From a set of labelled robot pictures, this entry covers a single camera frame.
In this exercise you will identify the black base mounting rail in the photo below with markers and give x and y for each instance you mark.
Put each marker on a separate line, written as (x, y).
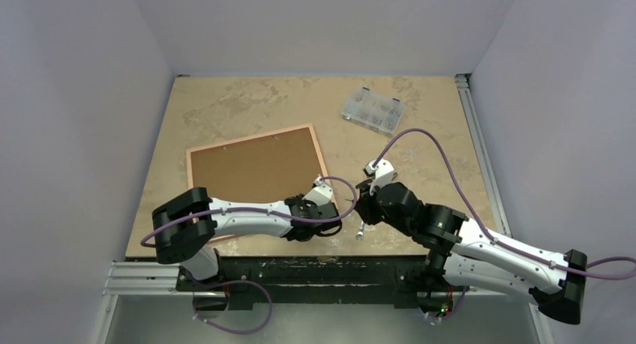
(404, 282)

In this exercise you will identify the silver combination wrench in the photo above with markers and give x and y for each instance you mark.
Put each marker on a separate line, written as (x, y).
(360, 234)

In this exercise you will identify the pink picture frame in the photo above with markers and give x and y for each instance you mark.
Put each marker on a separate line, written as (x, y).
(260, 168)

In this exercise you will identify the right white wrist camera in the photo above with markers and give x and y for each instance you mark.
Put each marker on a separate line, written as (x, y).
(380, 172)

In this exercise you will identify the clear plastic screw organizer box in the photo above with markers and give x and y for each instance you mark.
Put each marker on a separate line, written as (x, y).
(374, 111)

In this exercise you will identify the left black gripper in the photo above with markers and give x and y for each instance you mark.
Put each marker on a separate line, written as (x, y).
(306, 203)

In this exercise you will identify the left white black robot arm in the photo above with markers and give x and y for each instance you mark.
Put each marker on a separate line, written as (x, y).
(183, 227)

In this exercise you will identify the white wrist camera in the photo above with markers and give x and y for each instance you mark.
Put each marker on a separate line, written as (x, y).
(380, 172)
(321, 192)

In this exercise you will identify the orange black pliers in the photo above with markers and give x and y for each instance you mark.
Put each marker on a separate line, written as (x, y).
(392, 175)

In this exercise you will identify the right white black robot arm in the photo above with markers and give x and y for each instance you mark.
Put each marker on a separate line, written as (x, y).
(461, 253)

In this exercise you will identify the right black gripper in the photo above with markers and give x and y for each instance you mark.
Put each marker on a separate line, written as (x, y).
(365, 208)

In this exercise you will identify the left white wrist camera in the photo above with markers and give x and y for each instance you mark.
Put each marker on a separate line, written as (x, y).
(321, 192)

